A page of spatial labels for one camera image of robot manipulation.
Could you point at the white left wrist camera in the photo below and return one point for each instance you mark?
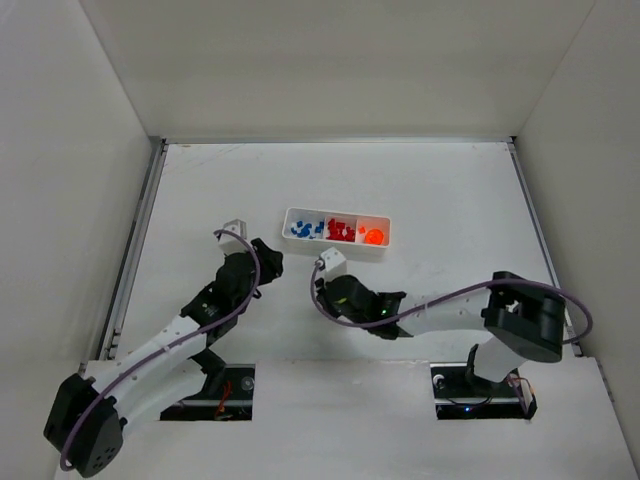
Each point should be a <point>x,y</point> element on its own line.
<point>232,237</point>

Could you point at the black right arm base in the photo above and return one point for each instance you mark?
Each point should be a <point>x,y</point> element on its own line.
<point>461,395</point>

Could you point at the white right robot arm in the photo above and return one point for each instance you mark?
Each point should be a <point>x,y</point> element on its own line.
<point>525,319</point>

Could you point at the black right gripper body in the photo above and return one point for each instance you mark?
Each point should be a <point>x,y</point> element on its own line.
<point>329,290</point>

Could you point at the blue lego arch piece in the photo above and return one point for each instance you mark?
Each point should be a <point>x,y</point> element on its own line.
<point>307,230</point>

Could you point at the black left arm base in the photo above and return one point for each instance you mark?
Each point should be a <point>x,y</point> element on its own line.
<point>226,395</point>

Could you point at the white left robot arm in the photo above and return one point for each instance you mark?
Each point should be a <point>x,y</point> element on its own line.
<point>91,416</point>

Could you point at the red curved lego piece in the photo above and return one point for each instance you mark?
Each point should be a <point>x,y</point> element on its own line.
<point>341,231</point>

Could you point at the white three-compartment sorting tray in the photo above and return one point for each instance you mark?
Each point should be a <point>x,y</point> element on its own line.
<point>357,236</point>

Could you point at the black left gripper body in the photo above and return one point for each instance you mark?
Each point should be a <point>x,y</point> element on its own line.
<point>258,258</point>

